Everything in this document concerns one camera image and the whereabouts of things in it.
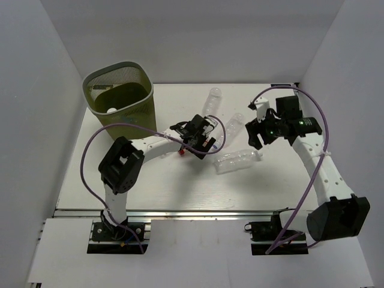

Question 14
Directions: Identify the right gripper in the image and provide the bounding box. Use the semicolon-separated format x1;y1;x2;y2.
245;107;285;150

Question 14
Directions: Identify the clear crushed bottle front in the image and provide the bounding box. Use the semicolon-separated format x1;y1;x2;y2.
213;149;263;175

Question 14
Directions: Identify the red cap clear bottle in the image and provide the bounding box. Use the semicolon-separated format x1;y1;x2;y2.
178;149;187;157

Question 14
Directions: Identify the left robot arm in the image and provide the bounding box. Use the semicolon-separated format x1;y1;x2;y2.
98;115;218;239

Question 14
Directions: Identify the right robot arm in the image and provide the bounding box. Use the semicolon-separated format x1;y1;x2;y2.
245;95;370;241

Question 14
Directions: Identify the olive green mesh bin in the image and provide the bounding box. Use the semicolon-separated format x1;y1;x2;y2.
82;61;157;131

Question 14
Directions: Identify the clear bottle blue cap middle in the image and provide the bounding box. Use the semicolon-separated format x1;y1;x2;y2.
211;113;245;151

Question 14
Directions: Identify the clear bottle blue cap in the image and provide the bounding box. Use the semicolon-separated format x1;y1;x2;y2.
202;88;223;116
211;113;245;151

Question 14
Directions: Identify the clear bottle blue cap back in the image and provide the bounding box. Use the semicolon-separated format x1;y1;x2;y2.
202;88;223;116

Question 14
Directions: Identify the crushed clear bottle white cap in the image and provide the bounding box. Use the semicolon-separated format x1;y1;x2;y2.
160;152;170;158

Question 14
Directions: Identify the blue label sticker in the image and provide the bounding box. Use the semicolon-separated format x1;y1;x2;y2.
271;83;292;89

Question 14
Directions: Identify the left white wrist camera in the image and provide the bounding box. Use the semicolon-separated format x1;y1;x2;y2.
204;117;218;136

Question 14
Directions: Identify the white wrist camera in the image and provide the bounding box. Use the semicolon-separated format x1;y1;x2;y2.
248;97;270;122
204;117;218;136

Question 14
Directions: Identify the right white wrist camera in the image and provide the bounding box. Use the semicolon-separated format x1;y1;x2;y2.
248;97;270;122

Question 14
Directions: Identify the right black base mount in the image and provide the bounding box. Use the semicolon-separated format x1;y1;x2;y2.
244;220;310;256

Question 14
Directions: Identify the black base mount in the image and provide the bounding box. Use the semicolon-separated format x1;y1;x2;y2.
244;220;310;256
87;221;151;255

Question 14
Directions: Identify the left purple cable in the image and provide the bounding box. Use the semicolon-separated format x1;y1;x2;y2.
79;113;226;253

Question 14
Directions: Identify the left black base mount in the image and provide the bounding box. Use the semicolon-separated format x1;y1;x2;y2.
87;221;151;255

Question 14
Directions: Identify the aluminium front rail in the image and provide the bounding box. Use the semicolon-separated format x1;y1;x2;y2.
52;209;273;222

